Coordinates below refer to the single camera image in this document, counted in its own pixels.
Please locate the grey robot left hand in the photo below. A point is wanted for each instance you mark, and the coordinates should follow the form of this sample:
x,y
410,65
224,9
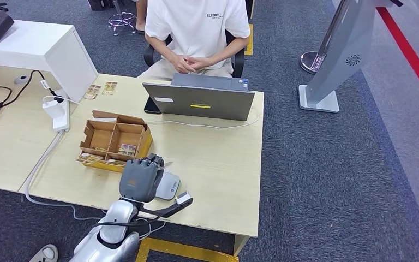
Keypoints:
x,y
139,180

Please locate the person's left hand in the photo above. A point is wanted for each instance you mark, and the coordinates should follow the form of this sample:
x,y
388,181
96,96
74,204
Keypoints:
x,y
201,63

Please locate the person's right hand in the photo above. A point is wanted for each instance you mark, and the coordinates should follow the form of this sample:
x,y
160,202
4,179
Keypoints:
x,y
180,65

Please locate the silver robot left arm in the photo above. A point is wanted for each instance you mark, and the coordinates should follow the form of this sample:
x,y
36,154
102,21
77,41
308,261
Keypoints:
x,y
101,249

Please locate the grey card reader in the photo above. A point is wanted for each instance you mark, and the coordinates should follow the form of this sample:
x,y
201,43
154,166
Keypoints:
x,y
169,186

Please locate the grey laptop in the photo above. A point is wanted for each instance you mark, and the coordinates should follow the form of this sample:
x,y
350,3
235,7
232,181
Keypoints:
x,y
202,103

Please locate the black smartphone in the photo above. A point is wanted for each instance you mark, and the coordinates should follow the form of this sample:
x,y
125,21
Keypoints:
x,y
150,107

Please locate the cardboard organizer box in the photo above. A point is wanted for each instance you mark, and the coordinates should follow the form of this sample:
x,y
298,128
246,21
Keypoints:
x,y
101,139

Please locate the chrome stool base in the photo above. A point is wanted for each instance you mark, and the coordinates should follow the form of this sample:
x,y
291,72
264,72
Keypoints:
x,y
117,7

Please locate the white power strip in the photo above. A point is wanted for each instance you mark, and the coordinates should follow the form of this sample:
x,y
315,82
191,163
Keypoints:
x,y
62,121

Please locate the chrome stanchion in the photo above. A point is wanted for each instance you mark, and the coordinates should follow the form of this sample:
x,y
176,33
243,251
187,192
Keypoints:
x,y
311,61

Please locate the white charger adapter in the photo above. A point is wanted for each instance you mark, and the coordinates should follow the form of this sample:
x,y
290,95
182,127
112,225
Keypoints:
x,y
53,109

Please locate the white shoe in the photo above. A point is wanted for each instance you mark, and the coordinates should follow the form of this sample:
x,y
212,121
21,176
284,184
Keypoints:
x,y
46,254

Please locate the grey kiosk stand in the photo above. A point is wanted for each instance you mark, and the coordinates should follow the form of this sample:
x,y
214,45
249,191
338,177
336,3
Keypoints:
x,y
341,47

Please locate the white desk cabinet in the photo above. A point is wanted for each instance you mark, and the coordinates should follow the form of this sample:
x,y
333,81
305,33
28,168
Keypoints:
x,y
32,41

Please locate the grey mouse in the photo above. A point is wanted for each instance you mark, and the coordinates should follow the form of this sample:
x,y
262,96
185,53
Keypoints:
x,y
21,79

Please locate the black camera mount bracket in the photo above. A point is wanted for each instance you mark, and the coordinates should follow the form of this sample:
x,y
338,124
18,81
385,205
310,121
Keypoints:
x,y
162,211

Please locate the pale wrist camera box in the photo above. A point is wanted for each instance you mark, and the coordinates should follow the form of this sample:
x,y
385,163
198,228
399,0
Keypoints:
x,y
183,198

